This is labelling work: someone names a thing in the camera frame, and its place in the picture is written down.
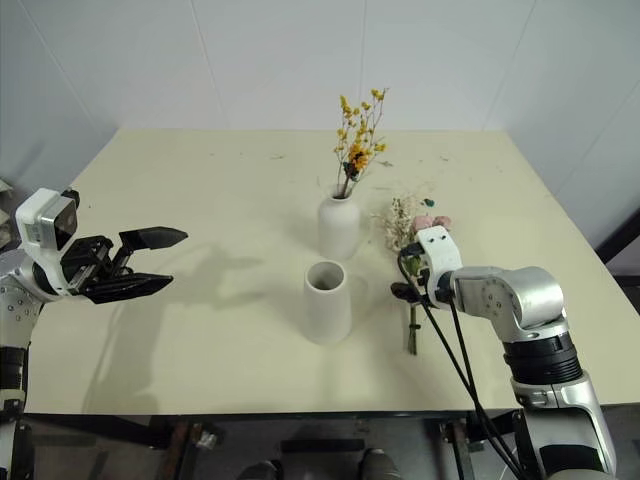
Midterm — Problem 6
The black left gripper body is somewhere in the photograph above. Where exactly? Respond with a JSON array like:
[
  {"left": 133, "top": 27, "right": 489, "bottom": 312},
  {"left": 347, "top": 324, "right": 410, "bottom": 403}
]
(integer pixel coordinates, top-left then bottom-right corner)
[{"left": 58, "top": 234, "right": 135, "bottom": 297}]

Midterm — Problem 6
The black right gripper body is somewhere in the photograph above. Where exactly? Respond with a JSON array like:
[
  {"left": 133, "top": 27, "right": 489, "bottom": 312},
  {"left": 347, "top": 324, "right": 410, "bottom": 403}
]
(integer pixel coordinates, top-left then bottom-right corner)
[{"left": 398, "top": 241, "right": 434, "bottom": 307}]

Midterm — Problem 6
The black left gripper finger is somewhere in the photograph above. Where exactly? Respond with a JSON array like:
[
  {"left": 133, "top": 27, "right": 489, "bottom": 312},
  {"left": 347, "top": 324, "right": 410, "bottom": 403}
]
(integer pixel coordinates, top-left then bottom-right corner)
[
  {"left": 118, "top": 226, "right": 190, "bottom": 252},
  {"left": 82, "top": 271, "right": 175, "bottom": 306}
]

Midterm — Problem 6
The pink and white flower bouquet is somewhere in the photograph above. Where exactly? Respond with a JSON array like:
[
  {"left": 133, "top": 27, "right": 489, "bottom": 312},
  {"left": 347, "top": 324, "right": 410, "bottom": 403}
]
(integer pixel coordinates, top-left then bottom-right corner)
[{"left": 370, "top": 193, "right": 453, "bottom": 356}]

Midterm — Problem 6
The yellow dried flower bouquet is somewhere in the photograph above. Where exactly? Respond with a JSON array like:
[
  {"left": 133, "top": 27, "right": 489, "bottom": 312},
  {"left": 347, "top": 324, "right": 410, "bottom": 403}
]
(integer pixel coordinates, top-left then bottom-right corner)
[{"left": 333, "top": 87, "right": 390, "bottom": 199}]

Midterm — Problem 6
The tall cylindrical white vase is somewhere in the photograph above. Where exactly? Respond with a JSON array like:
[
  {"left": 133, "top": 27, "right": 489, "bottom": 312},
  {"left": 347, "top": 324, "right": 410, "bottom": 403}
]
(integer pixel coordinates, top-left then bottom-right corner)
[{"left": 303, "top": 260, "right": 352, "bottom": 345}]

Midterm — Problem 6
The round white ceramic vase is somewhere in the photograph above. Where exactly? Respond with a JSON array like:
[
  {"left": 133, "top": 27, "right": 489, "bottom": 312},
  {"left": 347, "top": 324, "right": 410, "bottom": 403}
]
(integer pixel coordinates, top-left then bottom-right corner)
[{"left": 317, "top": 183, "right": 362, "bottom": 261}]

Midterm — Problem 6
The grey background clutter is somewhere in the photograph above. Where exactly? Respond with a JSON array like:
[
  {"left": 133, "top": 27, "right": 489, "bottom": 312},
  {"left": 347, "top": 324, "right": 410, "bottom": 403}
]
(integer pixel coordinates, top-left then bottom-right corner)
[{"left": 0, "top": 178, "right": 21, "bottom": 256}]

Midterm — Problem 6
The dark rounded shape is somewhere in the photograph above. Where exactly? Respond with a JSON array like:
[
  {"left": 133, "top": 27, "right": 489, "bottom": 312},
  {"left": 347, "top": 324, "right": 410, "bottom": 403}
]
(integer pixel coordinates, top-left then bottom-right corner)
[{"left": 359, "top": 448, "right": 401, "bottom": 480}]

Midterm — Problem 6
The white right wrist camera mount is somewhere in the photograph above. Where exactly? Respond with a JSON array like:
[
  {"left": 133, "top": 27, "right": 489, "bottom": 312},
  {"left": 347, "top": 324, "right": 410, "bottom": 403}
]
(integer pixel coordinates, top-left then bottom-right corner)
[{"left": 414, "top": 225, "right": 464, "bottom": 297}]

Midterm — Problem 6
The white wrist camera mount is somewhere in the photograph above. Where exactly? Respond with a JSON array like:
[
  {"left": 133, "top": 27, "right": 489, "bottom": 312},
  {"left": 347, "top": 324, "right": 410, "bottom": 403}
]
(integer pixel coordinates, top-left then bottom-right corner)
[
  {"left": 14, "top": 187, "right": 81, "bottom": 262},
  {"left": 414, "top": 225, "right": 464, "bottom": 297}
]

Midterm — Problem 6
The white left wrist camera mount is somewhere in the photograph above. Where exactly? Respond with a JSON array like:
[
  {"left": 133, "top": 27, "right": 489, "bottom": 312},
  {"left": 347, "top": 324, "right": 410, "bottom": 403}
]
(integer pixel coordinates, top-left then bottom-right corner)
[{"left": 14, "top": 187, "right": 81, "bottom": 262}]

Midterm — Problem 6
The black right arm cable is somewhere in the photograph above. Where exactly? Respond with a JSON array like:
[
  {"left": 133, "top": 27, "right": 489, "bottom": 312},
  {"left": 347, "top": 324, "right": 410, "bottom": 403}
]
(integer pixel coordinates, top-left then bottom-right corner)
[
  {"left": 448, "top": 298, "right": 501, "bottom": 480},
  {"left": 420, "top": 299, "right": 524, "bottom": 480}
]

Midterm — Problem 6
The black metal table frame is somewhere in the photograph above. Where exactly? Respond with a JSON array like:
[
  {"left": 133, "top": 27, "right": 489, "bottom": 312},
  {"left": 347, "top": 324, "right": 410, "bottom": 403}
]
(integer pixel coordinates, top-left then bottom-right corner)
[{"left": 14, "top": 409, "right": 531, "bottom": 480}]

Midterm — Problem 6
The black furniture frame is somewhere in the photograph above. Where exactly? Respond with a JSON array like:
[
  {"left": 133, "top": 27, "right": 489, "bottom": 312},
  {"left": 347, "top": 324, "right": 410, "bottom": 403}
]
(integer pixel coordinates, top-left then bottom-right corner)
[{"left": 593, "top": 203, "right": 640, "bottom": 306}]

